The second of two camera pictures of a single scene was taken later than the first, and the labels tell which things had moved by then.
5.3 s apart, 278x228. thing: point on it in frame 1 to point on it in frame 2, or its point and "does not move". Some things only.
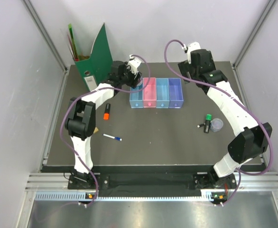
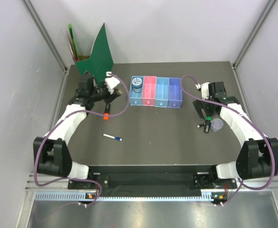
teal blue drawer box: [162, 94] does not move
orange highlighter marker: [106, 114] does not move
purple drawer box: [176, 93] does not move
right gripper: [185, 67] to [199, 106]
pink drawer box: [149, 92] does not move
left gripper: [133, 82] to [110, 97]
